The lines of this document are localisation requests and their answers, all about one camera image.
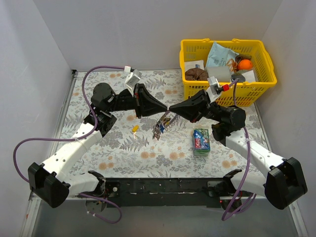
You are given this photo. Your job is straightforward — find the green sponge pack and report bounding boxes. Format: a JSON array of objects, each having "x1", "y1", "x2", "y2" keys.
[{"x1": 193, "y1": 128, "x2": 211, "y2": 156}]

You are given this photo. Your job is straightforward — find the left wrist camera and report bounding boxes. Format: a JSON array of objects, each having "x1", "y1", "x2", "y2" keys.
[{"x1": 124, "y1": 70, "x2": 142, "y2": 95}]

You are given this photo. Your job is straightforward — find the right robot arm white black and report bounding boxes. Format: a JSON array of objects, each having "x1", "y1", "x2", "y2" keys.
[{"x1": 169, "y1": 89, "x2": 308, "y2": 210}]

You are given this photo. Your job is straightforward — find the floral table mat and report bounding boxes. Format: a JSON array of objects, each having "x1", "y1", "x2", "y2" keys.
[{"x1": 44, "y1": 69, "x2": 277, "y2": 179}]

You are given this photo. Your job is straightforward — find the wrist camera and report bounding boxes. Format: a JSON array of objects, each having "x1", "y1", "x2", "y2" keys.
[
  {"x1": 206, "y1": 77, "x2": 230, "y2": 103},
  {"x1": 124, "y1": 70, "x2": 142, "y2": 95}
]

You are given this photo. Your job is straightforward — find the yellow plastic basket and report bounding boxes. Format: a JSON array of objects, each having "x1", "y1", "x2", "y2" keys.
[{"x1": 179, "y1": 39, "x2": 277, "y2": 107}]

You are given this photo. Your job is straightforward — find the orange fruit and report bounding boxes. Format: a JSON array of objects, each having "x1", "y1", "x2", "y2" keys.
[{"x1": 238, "y1": 59, "x2": 253, "y2": 70}]

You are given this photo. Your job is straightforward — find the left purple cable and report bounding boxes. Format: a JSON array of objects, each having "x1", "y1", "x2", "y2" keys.
[{"x1": 12, "y1": 65, "x2": 131, "y2": 224}]

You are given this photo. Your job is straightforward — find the brown round item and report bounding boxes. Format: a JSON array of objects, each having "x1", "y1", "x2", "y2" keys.
[{"x1": 185, "y1": 68, "x2": 208, "y2": 81}]

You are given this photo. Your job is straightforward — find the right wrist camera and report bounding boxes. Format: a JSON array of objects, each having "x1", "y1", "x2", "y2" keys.
[{"x1": 206, "y1": 77, "x2": 230, "y2": 103}]

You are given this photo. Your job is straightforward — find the light blue pouch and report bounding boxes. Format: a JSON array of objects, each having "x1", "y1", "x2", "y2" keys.
[{"x1": 205, "y1": 42, "x2": 239, "y2": 67}]

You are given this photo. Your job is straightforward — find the grey box in basket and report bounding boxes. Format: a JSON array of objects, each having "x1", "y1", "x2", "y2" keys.
[{"x1": 205, "y1": 66, "x2": 231, "y2": 82}]

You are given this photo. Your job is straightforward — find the white paper in basket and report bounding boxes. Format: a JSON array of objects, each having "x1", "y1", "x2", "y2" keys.
[{"x1": 184, "y1": 60, "x2": 204, "y2": 72}]

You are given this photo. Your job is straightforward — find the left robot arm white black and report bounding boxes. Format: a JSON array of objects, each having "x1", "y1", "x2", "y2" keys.
[{"x1": 28, "y1": 82, "x2": 167, "y2": 208}]

